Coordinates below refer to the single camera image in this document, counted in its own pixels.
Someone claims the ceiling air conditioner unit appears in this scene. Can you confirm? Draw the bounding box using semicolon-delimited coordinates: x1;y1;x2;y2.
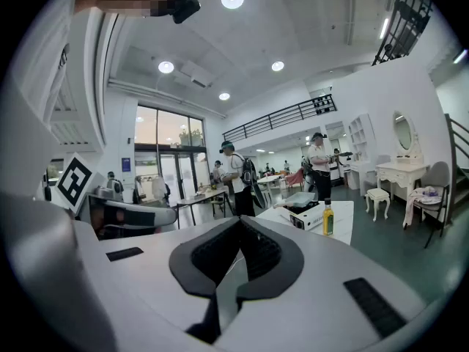
179;60;214;88

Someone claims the grey chair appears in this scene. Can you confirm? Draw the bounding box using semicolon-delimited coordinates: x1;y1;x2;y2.
402;161;451;249

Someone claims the white table with black legs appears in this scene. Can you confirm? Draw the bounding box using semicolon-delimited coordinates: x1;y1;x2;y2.
177;188;231;230

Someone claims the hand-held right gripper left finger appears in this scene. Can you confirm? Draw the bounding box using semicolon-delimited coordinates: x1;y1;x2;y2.
168;215;243;345

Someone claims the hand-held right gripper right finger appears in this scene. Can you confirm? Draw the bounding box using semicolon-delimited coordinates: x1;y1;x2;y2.
236;215;306;313

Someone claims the white ornate stool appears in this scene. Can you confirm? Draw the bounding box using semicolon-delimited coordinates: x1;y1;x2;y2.
364;188;391;222

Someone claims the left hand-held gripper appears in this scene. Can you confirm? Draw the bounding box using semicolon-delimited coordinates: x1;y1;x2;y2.
53;151;180;241

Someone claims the white cubby shelf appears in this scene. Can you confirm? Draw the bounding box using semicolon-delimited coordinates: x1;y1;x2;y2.
347;113;377;192

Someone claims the glass entrance front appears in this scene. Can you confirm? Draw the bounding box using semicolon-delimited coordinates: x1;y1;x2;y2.
134;104;206;219

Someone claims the black head-worn camera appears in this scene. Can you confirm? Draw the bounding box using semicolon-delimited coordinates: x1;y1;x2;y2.
171;0;202;25

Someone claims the black balcony railing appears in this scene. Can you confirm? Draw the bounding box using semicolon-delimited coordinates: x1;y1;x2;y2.
222;93;336;142

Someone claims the pink cloth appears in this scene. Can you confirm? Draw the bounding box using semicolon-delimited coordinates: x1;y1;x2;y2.
402;186;446;229

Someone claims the black stair railing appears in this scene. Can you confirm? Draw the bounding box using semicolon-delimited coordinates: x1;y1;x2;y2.
444;113;469;212

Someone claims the yellow oil bottle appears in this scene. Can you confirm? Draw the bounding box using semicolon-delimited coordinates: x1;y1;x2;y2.
322;197;336;237

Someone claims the rectangular pale green frying pan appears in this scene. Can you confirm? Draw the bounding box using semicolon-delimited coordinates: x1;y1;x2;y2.
273;191;317;210

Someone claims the person's white shirt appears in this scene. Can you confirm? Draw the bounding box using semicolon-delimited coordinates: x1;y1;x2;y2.
7;5;109;157

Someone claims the portable induction cooktop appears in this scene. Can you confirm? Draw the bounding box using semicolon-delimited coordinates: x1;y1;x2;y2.
280;199;333;231

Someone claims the oval white-framed mirror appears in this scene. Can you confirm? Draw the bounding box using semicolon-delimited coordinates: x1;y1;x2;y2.
391;110;425;165

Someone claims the white dressing table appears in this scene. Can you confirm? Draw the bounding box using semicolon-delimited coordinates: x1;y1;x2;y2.
375;161;430;202

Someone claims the black metal grille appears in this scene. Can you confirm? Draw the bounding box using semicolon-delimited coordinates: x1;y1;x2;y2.
372;0;434;67

